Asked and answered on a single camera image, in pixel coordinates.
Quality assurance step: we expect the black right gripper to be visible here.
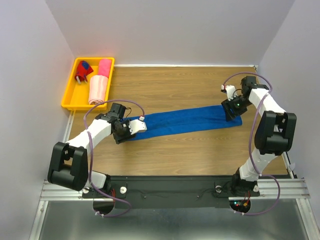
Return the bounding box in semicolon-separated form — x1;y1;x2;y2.
221;94;252;122

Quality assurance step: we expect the blue towel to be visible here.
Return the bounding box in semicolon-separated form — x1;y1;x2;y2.
131;105;243;141

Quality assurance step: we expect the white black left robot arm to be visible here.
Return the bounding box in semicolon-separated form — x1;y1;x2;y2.
47;103;135;191

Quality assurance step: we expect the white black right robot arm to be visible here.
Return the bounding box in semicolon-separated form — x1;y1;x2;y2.
221;72;297;195

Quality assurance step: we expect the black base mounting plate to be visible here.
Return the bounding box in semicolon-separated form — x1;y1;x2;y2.
81;175;261;210

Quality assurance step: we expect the light pink rolled towel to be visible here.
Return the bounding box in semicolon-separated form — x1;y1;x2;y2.
88;75;109;105

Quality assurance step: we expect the yellow plastic tray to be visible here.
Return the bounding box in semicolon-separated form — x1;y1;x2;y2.
61;57;103;111

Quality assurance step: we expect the hot pink rolled towel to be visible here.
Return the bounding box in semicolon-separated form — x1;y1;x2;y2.
98;58;112;78

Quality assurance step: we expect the red blue patterned cloth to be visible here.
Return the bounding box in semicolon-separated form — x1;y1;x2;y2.
75;60;94;84

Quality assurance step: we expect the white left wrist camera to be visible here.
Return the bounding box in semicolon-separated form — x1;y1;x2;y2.
128;119;147;135

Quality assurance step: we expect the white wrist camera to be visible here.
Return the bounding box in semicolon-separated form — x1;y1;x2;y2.
221;85;238;101
128;119;147;135

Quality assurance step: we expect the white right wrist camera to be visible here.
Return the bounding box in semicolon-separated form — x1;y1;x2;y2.
221;85;238;101

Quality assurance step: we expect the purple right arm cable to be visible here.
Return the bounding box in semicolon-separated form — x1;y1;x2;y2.
221;72;281;216

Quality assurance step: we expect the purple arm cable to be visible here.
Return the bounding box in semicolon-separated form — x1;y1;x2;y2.
83;99;146;218
221;72;281;216

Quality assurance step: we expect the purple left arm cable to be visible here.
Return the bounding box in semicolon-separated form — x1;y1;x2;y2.
83;99;146;218

